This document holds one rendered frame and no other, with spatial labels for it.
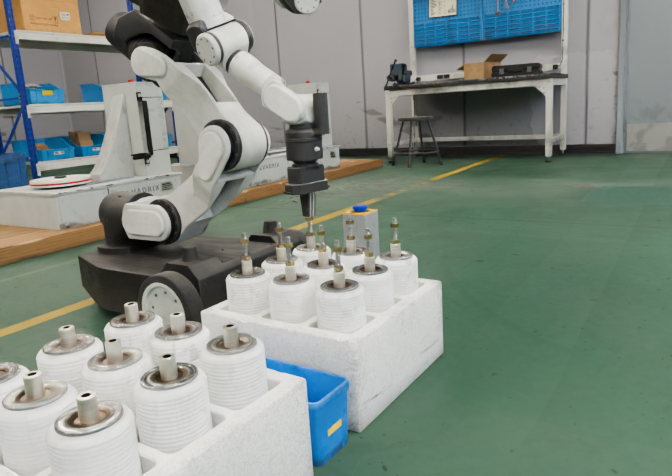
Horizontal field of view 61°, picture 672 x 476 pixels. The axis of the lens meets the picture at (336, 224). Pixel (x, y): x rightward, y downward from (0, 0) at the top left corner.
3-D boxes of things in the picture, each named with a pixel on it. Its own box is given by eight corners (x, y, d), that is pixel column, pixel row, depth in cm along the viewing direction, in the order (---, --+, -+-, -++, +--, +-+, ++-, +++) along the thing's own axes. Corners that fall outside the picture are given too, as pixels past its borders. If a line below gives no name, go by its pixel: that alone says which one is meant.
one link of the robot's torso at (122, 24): (97, 44, 174) (112, -12, 166) (132, 46, 185) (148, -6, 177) (155, 93, 165) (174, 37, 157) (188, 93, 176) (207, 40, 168)
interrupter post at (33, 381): (22, 399, 74) (17, 376, 73) (40, 391, 76) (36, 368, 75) (32, 404, 72) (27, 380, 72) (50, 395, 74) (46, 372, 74)
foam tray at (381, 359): (208, 388, 127) (199, 311, 123) (311, 327, 159) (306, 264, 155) (360, 434, 106) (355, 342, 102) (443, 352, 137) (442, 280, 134)
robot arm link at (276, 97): (293, 128, 132) (250, 97, 135) (312, 126, 140) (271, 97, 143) (305, 103, 129) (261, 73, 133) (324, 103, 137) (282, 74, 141)
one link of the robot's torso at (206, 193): (130, 220, 178) (205, 112, 152) (179, 208, 194) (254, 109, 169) (157, 259, 175) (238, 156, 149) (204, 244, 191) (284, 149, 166)
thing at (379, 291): (342, 353, 124) (337, 272, 120) (370, 338, 131) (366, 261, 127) (378, 364, 118) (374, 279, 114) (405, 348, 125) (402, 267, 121)
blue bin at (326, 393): (195, 426, 112) (188, 368, 109) (235, 400, 121) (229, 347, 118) (321, 472, 95) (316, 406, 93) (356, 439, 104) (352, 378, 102)
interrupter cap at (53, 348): (33, 351, 89) (32, 347, 89) (77, 334, 95) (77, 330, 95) (60, 361, 85) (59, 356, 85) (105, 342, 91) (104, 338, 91)
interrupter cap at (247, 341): (195, 351, 86) (195, 346, 85) (231, 333, 92) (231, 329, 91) (232, 361, 81) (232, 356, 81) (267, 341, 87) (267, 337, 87)
